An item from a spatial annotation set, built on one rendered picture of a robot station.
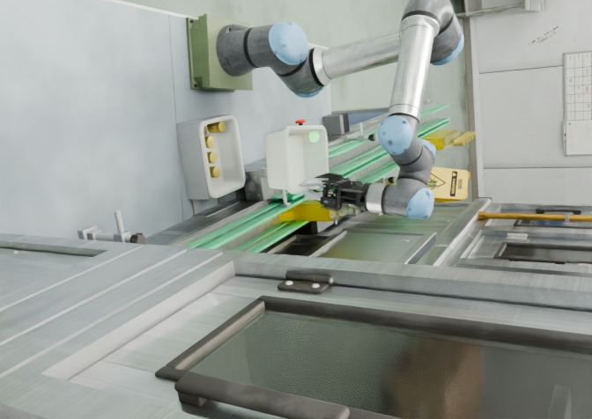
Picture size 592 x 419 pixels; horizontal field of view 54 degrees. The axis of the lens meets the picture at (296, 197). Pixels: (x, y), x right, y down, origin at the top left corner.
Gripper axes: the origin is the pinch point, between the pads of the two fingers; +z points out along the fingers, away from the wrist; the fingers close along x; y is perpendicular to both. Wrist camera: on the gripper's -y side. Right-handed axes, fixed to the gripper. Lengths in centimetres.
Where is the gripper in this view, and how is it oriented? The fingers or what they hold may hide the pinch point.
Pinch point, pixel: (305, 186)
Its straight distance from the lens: 155.9
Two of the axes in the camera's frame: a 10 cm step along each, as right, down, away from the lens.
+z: -8.6, -1.3, 4.9
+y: -5.1, 1.5, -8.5
